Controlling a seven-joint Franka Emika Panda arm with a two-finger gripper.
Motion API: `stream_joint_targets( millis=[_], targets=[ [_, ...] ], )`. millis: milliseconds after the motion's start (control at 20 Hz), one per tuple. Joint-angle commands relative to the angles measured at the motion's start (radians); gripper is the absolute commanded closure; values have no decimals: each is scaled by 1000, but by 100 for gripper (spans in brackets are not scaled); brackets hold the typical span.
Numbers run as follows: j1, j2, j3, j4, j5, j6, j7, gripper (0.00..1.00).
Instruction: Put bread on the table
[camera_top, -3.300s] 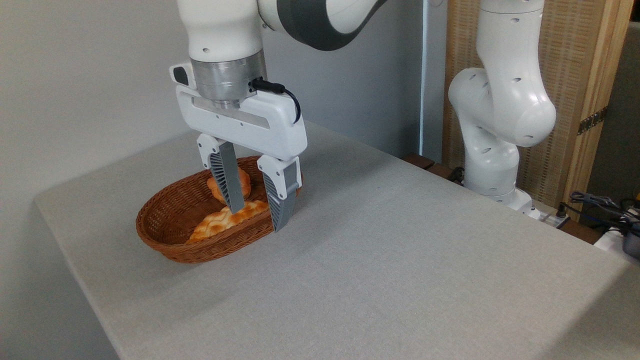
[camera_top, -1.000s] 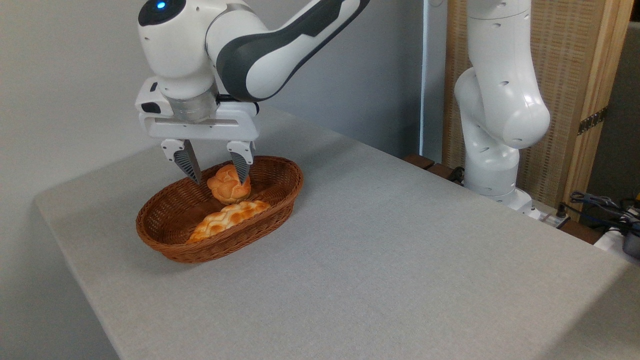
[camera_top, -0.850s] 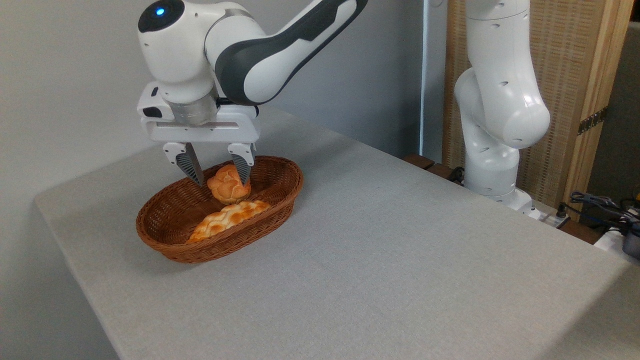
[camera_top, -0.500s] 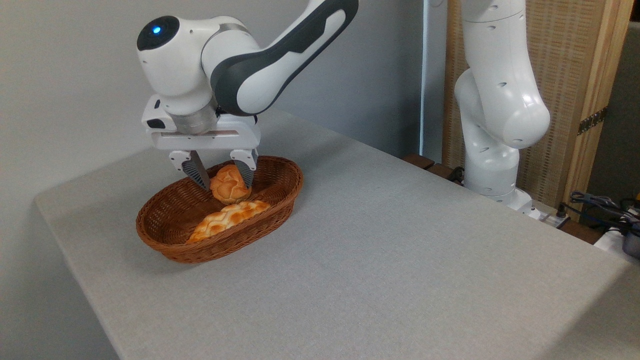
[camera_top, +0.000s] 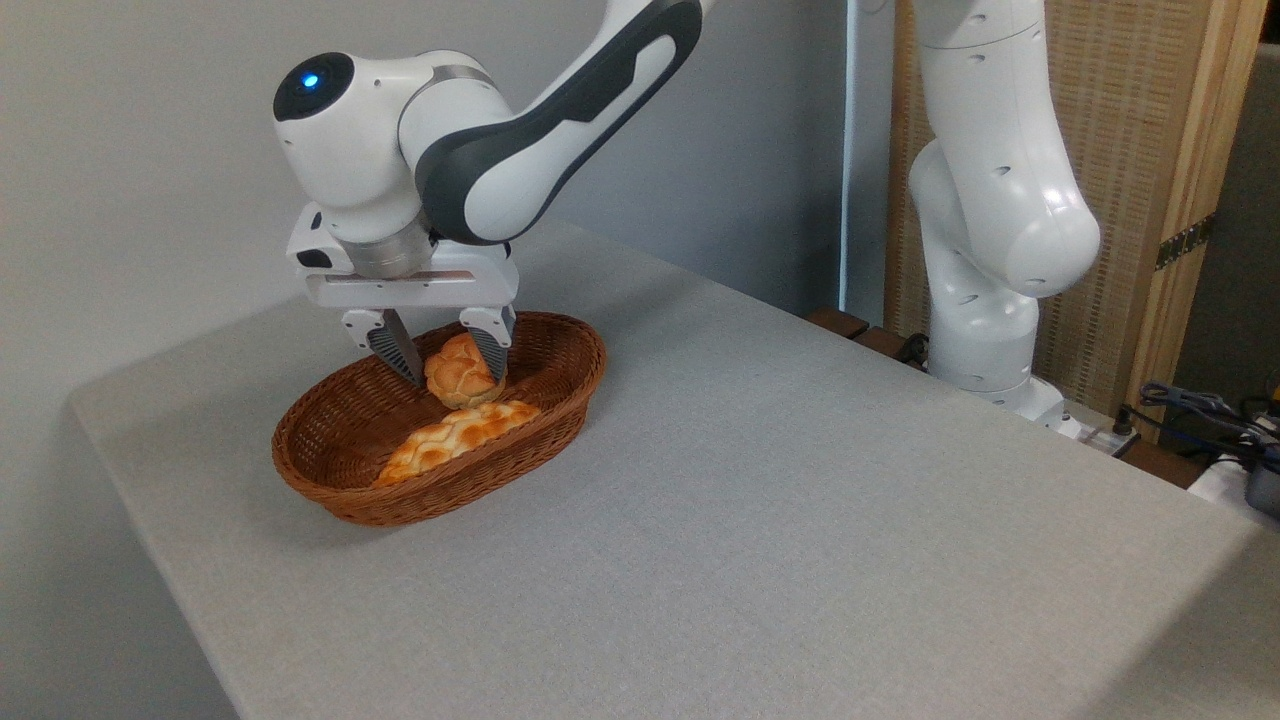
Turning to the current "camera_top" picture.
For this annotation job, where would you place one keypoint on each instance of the white vertical wall trim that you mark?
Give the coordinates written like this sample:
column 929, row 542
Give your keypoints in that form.
column 850, row 150

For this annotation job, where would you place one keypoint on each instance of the wooden woven folding screen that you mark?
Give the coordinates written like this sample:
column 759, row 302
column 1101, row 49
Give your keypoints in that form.
column 1150, row 100

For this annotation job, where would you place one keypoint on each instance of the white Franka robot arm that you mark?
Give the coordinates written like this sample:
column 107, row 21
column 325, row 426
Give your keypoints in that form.
column 1000, row 200

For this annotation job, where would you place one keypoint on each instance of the brown wicker oval basket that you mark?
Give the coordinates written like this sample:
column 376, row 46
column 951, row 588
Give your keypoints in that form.
column 330, row 450

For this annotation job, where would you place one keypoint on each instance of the long braided bread loaf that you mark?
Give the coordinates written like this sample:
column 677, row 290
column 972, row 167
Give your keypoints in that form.
column 450, row 440

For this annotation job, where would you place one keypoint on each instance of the metal screen hinge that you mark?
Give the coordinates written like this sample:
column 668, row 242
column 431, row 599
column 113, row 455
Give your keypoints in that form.
column 1185, row 242

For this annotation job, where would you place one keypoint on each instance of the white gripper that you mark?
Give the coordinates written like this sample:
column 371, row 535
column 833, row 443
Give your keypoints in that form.
column 450, row 285

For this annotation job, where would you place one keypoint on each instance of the round bread roll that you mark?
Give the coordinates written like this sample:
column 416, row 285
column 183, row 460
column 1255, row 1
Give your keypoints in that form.
column 458, row 375

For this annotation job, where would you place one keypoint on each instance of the brown wooden slat platform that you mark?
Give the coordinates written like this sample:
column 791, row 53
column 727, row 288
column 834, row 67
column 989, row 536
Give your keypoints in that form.
column 838, row 322

